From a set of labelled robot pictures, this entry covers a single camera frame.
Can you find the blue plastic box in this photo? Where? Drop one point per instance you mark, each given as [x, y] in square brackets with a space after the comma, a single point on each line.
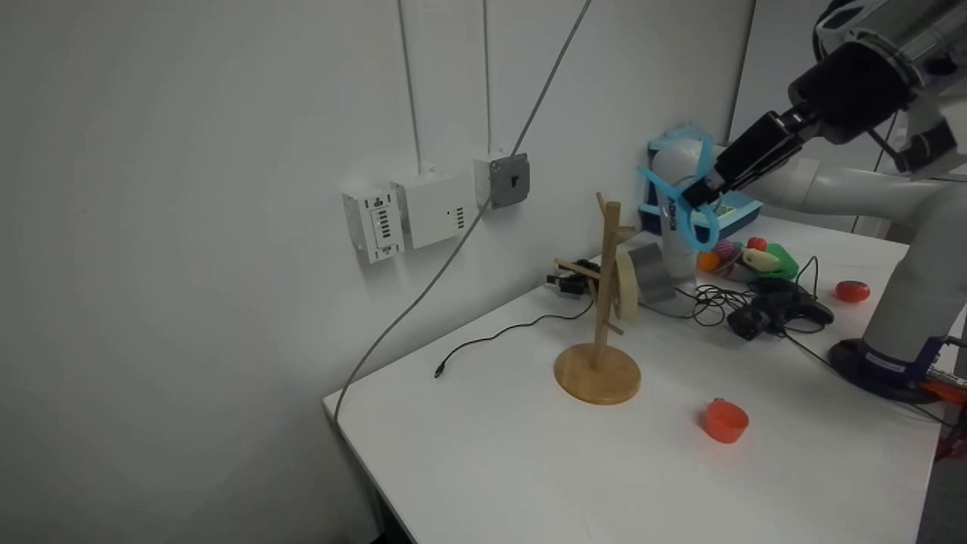
[731, 214]

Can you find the black controller with cables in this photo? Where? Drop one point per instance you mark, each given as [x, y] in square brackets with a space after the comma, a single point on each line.
[762, 306]

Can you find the blue clothes peg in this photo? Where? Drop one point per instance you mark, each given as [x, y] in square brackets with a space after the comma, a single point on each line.
[672, 160]

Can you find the colourful toy pile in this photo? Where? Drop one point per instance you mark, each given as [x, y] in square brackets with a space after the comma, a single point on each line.
[752, 258]

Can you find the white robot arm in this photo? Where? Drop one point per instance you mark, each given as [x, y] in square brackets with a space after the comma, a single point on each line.
[865, 130]

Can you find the red plastic bowl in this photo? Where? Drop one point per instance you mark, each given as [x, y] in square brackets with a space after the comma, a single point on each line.
[854, 292]

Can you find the white wall socket box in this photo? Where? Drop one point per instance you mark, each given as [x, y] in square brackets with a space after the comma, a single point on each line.
[437, 206]

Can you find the orange plastic cup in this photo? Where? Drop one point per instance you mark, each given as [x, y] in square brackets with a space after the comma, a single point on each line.
[724, 420]

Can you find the grey wall switch box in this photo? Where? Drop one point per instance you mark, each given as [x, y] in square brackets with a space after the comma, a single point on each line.
[501, 181]

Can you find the white wall junction box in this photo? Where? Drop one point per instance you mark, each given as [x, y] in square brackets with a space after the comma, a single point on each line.
[376, 222]

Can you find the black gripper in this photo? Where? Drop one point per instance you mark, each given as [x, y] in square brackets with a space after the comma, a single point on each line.
[759, 150]

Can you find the wooden peg stand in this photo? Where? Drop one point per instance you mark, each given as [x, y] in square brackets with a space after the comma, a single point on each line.
[600, 372]

